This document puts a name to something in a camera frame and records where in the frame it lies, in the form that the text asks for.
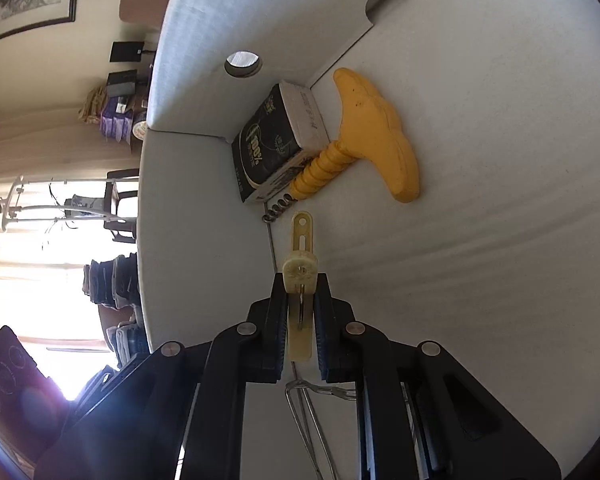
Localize cream curtain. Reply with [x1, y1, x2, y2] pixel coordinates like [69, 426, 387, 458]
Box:
[0, 104, 142, 352]

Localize stack of folded clothes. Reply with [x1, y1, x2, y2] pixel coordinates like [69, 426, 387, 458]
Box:
[82, 253, 147, 362]

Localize white garment stand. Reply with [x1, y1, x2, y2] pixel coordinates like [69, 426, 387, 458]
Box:
[0, 174, 141, 234]

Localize beige woven bag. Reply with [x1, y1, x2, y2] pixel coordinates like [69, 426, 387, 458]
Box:
[79, 86, 107, 124]

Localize small black card box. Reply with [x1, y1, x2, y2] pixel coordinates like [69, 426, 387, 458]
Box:
[231, 81, 331, 205]

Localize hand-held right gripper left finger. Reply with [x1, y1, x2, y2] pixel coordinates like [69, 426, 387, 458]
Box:
[35, 272, 287, 480]

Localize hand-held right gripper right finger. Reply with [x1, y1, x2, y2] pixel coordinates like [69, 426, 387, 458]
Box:
[314, 272, 563, 480]

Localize yellow handled corkscrew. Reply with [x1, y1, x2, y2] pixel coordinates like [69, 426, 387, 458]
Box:
[261, 67, 422, 224]

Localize black speaker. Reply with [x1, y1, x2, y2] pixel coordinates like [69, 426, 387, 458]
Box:
[109, 40, 147, 65]

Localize purple boxes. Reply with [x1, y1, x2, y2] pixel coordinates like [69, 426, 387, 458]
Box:
[99, 98, 136, 140]

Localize cream plastic kitchen tool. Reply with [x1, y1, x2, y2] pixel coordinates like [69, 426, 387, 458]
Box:
[281, 211, 361, 480]

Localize dark wooden chair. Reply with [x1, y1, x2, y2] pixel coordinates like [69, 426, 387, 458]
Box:
[102, 169, 140, 244]

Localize dark storage box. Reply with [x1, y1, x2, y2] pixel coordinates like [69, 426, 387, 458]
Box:
[105, 70, 140, 99]

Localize white cardboard box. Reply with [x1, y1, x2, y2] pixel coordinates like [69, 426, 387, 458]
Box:
[135, 0, 600, 480]

